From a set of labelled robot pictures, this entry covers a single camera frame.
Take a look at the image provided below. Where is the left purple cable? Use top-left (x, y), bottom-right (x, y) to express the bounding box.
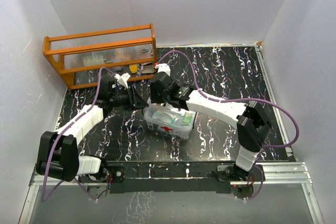
top-left (40, 67), bottom-right (119, 203)

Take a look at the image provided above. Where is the green small packet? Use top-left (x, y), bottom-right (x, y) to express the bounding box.
top-left (182, 113), bottom-right (193, 125)

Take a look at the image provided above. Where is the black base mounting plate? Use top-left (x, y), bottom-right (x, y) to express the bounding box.
top-left (106, 161), bottom-right (265, 196)

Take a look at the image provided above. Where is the orange wooden shelf rack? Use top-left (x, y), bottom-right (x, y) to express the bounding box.
top-left (42, 24), bottom-right (158, 90)

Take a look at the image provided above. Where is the yellow item on shelf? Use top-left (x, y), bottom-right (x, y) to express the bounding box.
top-left (129, 64), bottom-right (139, 74)

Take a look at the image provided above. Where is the clear divider tray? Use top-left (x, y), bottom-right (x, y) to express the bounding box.
top-left (148, 109), bottom-right (195, 127)

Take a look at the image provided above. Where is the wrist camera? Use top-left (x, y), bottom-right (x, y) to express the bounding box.
top-left (114, 72), bottom-right (131, 89)
top-left (154, 63), bottom-right (171, 78)

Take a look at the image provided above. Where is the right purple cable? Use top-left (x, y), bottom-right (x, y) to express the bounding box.
top-left (154, 50), bottom-right (300, 200)

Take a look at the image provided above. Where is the white teal ointment tube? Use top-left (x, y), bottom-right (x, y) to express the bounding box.
top-left (152, 111), bottom-right (176, 123)

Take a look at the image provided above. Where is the cardboard box on shelf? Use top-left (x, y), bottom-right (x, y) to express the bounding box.
top-left (140, 62), bottom-right (155, 74)

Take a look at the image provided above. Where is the purple cable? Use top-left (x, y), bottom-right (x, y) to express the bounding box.
top-left (154, 50), bottom-right (300, 200)
top-left (40, 67), bottom-right (119, 203)

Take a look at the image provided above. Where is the clear first aid box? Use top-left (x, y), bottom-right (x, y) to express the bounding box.
top-left (143, 104), bottom-right (197, 141)

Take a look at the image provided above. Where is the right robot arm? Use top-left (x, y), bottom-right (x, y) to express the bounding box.
top-left (150, 72), bottom-right (271, 181)

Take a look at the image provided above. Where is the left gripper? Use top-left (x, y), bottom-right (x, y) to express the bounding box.
top-left (110, 86), bottom-right (149, 111)

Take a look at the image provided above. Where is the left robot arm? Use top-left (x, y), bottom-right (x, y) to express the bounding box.
top-left (36, 78), bottom-right (148, 182)

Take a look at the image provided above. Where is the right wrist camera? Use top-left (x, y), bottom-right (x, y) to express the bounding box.
top-left (154, 63), bottom-right (171, 78)

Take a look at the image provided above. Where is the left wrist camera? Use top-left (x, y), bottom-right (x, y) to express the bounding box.
top-left (114, 72), bottom-right (131, 89)

